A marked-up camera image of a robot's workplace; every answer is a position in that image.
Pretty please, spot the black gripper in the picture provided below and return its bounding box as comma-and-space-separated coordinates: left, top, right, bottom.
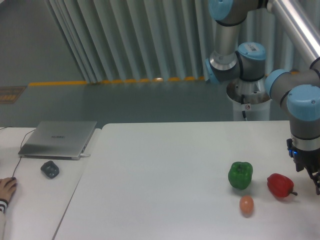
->
286, 138, 320, 195

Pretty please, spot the striped sleeve forearm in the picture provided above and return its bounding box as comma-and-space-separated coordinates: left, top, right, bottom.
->
0, 199, 8, 240

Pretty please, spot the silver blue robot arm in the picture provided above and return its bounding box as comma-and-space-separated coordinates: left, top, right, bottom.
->
204, 0, 320, 187

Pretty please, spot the person's hand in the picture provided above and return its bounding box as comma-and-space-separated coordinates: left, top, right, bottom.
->
0, 177, 17, 203

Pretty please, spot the red bell pepper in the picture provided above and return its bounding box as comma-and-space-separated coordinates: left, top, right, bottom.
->
267, 173, 298, 198

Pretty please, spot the brown egg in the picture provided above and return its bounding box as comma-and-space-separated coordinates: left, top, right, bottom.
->
239, 195, 254, 215

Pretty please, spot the green bell pepper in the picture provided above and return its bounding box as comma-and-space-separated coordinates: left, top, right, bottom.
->
228, 161, 253, 190

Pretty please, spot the white folded curtain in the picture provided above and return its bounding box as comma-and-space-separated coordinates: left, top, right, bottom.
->
48, 0, 320, 84

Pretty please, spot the silver closed laptop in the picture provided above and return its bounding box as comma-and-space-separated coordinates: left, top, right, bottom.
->
18, 121, 97, 160

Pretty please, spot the small black device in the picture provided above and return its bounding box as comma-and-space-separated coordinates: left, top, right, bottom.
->
40, 160, 60, 179

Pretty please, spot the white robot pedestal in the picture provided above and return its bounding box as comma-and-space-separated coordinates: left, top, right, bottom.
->
226, 78, 271, 121

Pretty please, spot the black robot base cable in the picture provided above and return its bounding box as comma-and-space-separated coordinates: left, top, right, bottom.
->
240, 93, 248, 122

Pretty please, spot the thin dark mouse cable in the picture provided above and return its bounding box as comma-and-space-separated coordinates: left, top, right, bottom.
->
0, 126, 37, 178

